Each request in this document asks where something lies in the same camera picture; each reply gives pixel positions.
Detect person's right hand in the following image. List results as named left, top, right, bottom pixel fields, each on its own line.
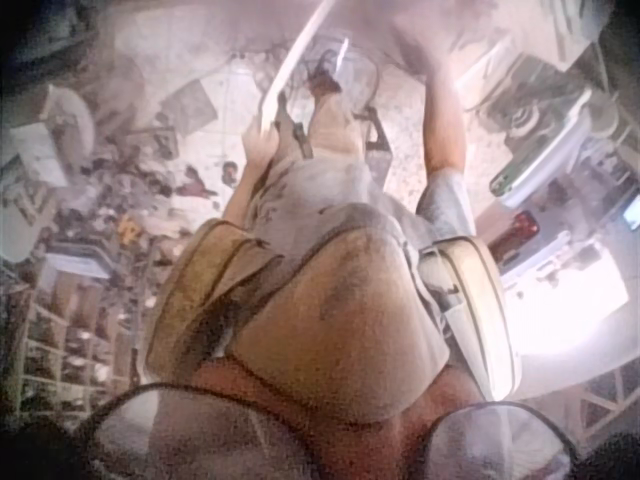
left=384, top=0, right=469, bottom=76

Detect person's left hand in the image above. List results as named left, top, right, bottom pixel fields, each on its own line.
left=241, top=119, right=281, bottom=169

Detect long white board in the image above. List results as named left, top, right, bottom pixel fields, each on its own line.
left=257, top=0, right=351, bottom=137

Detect grey flat mat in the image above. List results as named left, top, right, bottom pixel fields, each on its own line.
left=159, top=79, right=222, bottom=132

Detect person's legs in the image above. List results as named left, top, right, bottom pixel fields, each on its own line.
left=264, top=47, right=396, bottom=214

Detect heap of clutter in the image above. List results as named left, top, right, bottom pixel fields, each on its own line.
left=0, top=144, right=241, bottom=281

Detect green and white appliance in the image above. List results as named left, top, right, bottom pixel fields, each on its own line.
left=469, top=54, right=621, bottom=202

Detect white round basin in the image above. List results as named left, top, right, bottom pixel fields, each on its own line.
left=29, top=84, right=100, bottom=167

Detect red container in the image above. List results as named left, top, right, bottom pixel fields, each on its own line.
left=492, top=209, right=542, bottom=257

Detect shelf with goods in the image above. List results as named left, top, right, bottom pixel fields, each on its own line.
left=0, top=277, right=151, bottom=419

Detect white table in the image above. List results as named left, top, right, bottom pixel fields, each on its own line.
left=499, top=234, right=632, bottom=357

